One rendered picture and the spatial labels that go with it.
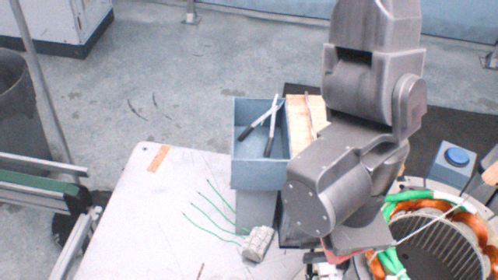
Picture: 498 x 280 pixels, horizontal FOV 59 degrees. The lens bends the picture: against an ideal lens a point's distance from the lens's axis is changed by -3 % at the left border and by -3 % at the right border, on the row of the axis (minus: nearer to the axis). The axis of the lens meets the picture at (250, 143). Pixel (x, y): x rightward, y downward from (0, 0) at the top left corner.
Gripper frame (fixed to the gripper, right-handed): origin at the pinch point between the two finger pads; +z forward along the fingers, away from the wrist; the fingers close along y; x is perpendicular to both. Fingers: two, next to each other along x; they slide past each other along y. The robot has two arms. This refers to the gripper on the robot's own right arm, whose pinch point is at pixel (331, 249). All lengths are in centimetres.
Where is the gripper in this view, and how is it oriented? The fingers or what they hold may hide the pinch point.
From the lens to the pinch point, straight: 58.0
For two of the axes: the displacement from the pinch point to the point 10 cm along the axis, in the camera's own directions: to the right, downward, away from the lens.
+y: 1.6, 7.3, -6.7
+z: -0.9, 6.8, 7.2
